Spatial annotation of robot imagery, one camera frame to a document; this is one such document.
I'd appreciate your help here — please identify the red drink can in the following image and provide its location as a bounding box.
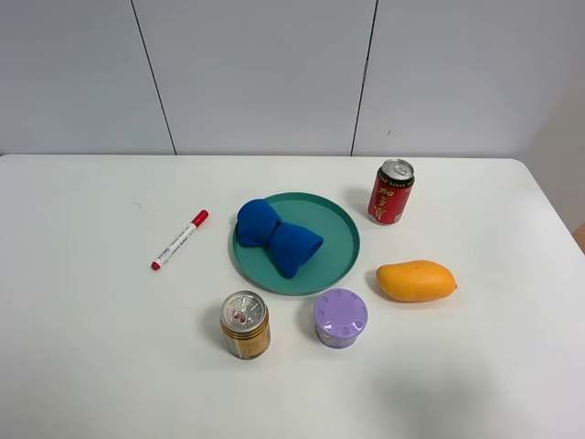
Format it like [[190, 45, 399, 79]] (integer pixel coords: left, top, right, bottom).
[[368, 158, 415, 225]]

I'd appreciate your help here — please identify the blue folded cloth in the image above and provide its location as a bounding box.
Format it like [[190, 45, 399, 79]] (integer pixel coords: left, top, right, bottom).
[[236, 198, 324, 279]]

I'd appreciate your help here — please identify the teal round plate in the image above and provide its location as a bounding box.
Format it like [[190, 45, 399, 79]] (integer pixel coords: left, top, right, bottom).
[[229, 192, 360, 296]]

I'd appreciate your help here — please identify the purple lidded jar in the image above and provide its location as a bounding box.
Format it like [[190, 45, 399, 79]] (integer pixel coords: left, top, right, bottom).
[[314, 288, 368, 348]]

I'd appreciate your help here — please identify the gold drink can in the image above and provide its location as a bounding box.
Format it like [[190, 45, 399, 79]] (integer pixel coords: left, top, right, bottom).
[[220, 291, 271, 359]]

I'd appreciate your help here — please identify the yellow mango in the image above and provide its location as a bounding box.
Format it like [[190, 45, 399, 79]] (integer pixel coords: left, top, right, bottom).
[[376, 260, 457, 303]]

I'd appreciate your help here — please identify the red and white marker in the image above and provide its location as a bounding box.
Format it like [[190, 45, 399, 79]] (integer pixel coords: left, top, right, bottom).
[[150, 209, 209, 272]]

